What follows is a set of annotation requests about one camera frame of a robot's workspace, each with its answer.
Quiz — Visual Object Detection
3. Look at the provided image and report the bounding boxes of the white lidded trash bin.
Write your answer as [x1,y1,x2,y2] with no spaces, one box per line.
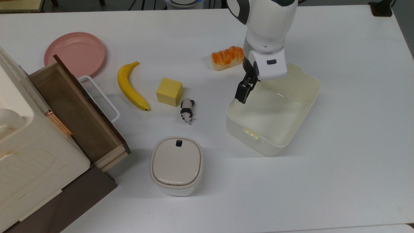
[149,136,204,197]

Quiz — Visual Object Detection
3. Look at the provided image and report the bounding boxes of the yellow banana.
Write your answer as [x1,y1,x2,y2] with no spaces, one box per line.
[117,61,150,112]

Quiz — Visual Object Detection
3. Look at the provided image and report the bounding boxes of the black white panda toy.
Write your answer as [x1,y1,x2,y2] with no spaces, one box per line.
[180,98,195,125]

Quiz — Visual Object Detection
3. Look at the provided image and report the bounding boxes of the yellow cube block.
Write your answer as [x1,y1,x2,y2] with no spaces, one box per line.
[156,77,183,107]

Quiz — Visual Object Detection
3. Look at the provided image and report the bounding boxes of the copper drawer handle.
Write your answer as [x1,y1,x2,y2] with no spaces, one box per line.
[45,110,73,137]

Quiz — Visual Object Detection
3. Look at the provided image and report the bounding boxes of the wooden side table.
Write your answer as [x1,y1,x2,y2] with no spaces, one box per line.
[0,0,45,14]

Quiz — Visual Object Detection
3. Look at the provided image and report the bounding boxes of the pink round plate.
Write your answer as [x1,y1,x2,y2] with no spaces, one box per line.
[44,32,106,79]

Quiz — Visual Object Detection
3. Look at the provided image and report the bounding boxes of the black table clamp mount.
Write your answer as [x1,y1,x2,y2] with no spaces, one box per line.
[368,0,396,17]

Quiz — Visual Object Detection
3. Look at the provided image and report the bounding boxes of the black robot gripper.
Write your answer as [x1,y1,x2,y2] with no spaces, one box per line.
[235,57,260,104]

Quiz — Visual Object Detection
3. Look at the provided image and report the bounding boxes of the open wooden drawer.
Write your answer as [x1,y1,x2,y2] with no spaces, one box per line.
[28,54,131,172]

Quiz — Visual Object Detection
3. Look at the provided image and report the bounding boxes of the translucent white plastic box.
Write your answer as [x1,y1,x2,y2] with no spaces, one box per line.
[226,62,321,157]

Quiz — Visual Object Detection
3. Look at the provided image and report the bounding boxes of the orange glazed bread loaf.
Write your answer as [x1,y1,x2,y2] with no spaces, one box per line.
[211,46,245,71]

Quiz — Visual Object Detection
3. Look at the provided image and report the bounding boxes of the dark brown cabinet base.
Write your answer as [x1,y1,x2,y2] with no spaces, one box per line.
[3,164,118,233]

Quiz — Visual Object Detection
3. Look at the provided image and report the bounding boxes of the cream plastic cabinet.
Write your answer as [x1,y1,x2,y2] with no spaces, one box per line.
[0,47,91,233]

